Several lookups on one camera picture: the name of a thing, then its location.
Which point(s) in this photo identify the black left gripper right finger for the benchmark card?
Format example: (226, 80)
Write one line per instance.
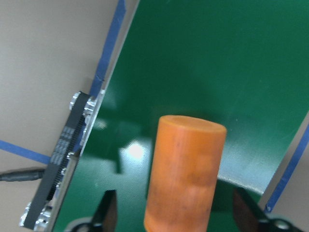
(250, 218)

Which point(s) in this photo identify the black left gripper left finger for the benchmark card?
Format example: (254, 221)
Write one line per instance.
(104, 218)

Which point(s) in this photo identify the plain orange cylinder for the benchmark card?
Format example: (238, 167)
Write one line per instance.
(185, 165)

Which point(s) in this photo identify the green conveyor belt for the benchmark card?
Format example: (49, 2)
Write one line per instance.
(240, 63)

